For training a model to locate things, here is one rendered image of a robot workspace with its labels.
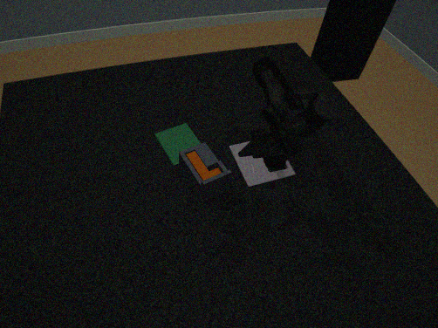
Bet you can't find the orange l-shaped block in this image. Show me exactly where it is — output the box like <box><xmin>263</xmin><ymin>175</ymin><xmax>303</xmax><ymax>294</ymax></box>
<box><xmin>186</xmin><ymin>151</ymin><xmax>221</xmax><ymax>181</ymax></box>

